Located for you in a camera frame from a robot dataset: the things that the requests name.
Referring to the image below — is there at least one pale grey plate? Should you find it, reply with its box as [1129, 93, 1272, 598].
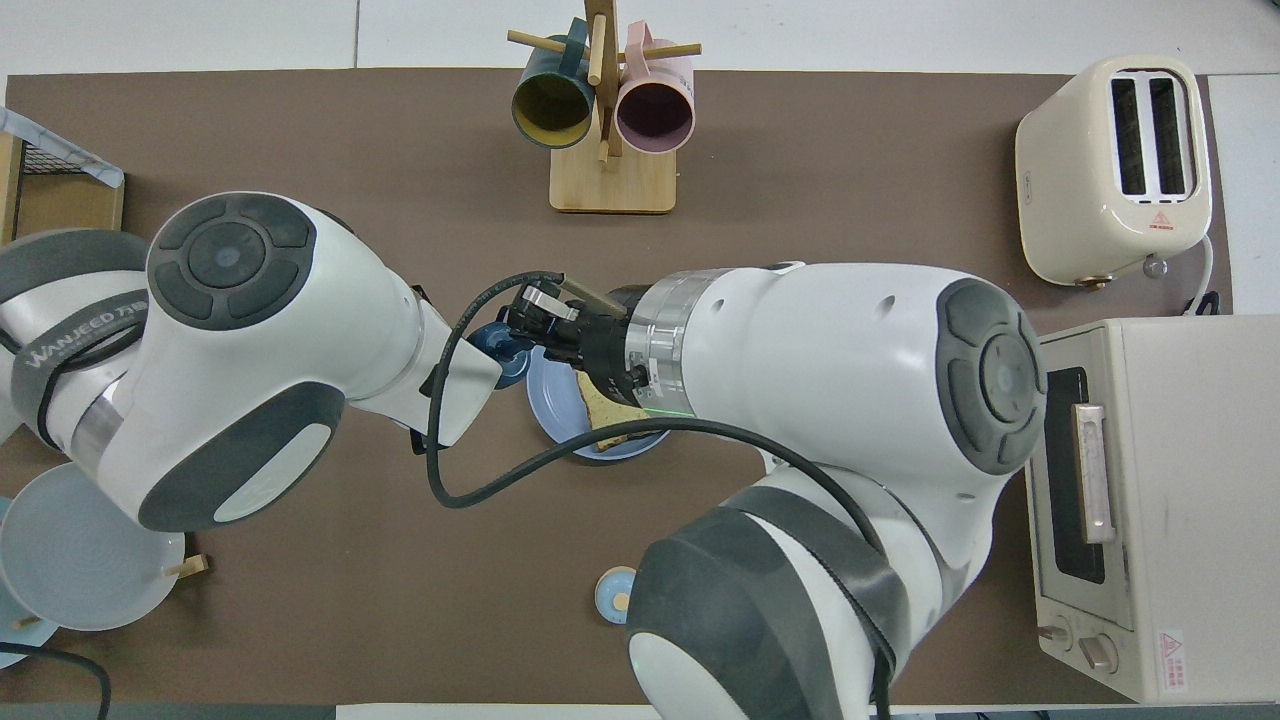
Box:
[0, 462, 187, 632]

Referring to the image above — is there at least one wooden mug tree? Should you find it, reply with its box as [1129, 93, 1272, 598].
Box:
[507, 0, 703, 215]

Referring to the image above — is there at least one small blue call bell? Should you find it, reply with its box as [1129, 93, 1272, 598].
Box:
[595, 566, 641, 625]

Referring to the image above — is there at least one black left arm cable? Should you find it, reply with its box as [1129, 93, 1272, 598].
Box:
[0, 640, 111, 720]

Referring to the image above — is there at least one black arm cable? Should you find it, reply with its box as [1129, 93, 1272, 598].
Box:
[0, 640, 111, 720]
[425, 270, 893, 720]

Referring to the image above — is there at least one light blue plate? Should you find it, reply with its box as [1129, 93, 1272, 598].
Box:
[0, 580, 61, 669]

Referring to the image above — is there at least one black wire basket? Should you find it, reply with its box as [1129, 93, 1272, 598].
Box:
[20, 143, 86, 176]

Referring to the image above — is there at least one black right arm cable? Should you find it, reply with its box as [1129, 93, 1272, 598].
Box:
[425, 270, 893, 720]

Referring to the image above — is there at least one blue round plate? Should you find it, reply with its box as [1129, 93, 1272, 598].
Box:
[527, 345, 673, 461]

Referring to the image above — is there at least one pink mug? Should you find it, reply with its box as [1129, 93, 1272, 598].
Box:
[614, 22, 696, 155]

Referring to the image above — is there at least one brown table mat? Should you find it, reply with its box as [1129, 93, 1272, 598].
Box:
[0, 68, 1233, 706]

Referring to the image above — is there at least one slice of brown bread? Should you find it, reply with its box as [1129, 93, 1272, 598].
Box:
[575, 370, 651, 453]

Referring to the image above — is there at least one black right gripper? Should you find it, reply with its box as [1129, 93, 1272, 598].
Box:
[508, 283, 651, 406]

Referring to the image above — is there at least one cream two-slot toaster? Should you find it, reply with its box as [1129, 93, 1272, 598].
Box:
[1015, 55, 1213, 291]

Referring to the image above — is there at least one white seasoning bottle blue cap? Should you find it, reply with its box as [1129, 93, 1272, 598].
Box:
[468, 320, 536, 391]

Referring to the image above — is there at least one teal mug yellow inside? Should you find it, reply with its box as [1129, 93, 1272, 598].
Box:
[511, 20, 598, 150]

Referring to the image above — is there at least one wooden plate rack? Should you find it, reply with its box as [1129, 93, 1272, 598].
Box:
[12, 553, 209, 631]

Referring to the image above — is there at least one cream toaster oven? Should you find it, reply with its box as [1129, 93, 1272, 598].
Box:
[1022, 315, 1280, 704]

